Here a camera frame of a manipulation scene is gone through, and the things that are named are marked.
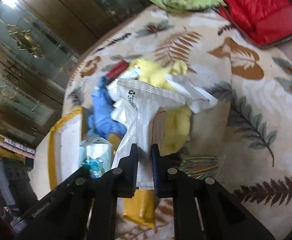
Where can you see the blue microfiber cloth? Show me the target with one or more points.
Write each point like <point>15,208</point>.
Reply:
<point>100,121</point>

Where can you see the bag of colourful sticks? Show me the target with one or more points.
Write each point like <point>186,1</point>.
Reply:
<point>200,167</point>

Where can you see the yellow foil sachet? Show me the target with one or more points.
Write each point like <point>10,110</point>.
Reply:
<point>140,209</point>

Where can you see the leaf-patterned beige blanket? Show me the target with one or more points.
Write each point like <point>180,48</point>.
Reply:
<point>250,129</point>

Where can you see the white foam tray yellow tape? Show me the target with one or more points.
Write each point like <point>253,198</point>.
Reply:
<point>57,156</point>

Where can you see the dark wooden glass cabinet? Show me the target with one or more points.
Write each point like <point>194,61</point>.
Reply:
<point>41,42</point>

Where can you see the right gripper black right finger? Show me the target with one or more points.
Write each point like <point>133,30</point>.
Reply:
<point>203,209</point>

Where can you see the cartoon tissue pack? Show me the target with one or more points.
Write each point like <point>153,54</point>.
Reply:
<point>95,155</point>

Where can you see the yellow microfiber cloth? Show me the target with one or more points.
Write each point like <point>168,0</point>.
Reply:
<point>176,114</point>

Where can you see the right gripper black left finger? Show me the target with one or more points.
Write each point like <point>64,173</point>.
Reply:
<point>81,207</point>

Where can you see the red small packet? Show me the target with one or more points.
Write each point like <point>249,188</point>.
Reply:
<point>117,70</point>

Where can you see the white plastic desiccant pouch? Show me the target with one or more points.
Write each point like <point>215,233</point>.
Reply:
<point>141,103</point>

